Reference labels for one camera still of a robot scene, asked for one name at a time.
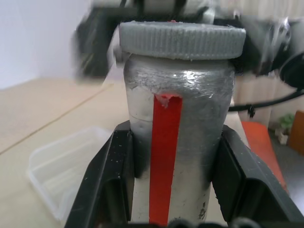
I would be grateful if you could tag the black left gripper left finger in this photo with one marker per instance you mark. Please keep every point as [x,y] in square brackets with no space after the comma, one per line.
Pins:
[107,166]

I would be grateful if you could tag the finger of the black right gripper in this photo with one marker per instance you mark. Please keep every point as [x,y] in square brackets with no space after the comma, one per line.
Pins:
[255,52]
[95,47]

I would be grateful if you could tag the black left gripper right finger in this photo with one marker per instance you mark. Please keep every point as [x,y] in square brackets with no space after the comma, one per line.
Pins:
[251,180]

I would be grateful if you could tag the grey ribbed screw lid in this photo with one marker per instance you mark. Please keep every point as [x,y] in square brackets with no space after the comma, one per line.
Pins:
[183,40]

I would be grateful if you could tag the grey jar with red stripe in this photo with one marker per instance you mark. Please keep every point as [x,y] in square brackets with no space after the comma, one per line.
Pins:
[202,107]

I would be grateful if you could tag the clear plastic box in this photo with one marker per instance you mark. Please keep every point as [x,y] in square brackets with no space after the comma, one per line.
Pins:
[59,161]

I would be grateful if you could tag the red flat object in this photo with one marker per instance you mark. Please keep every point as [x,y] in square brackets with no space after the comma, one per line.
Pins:
[259,142]

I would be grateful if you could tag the small green potted plant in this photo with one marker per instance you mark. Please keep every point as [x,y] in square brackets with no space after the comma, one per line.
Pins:
[285,126]

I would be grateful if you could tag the brown wooden furniture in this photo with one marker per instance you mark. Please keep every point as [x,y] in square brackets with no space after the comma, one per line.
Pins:
[298,133]

